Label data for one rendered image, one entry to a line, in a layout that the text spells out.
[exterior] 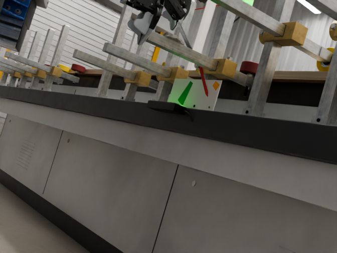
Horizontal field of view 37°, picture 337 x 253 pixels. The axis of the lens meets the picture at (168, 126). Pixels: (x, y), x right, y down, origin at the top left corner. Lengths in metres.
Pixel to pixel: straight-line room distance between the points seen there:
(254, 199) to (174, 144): 0.31
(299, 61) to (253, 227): 9.43
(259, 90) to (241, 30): 10.93
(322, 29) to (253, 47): 1.77
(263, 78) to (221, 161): 0.27
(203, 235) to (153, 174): 0.44
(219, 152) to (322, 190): 0.39
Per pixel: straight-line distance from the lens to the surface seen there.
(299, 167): 1.24
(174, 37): 1.45
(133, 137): 1.89
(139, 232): 2.08
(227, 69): 1.55
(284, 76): 1.62
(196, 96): 1.59
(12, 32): 1.69
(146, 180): 2.12
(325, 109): 1.22
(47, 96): 2.76
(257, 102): 1.39
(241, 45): 12.17
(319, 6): 1.15
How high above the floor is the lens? 0.52
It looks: 4 degrees up
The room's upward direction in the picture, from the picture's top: 17 degrees clockwise
